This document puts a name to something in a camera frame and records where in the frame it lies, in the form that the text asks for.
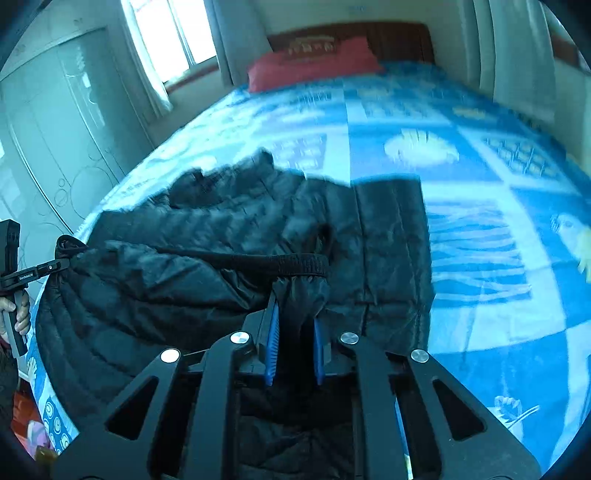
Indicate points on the black quilted puffer jacket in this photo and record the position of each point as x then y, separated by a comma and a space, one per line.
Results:
187, 266

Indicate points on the brown wooden headboard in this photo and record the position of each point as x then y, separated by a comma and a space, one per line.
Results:
389, 40

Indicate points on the bright window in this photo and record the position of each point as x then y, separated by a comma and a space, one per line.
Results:
175, 35

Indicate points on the red pillow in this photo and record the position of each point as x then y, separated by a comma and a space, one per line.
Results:
311, 61

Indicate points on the white sliding wardrobe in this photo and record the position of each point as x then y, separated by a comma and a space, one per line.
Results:
69, 132

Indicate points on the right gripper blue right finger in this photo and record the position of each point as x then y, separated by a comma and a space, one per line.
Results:
412, 418

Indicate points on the grey right side curtain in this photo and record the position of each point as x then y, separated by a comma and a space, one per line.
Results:
517, 61

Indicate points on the person's left hand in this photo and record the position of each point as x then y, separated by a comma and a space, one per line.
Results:
22, 311

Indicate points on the blue patterned bed sheet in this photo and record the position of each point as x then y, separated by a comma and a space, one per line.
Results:
508, 219

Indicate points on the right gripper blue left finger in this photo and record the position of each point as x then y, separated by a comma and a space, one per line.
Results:
179, 409

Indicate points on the white curtain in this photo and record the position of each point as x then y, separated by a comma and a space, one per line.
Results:
152, 86

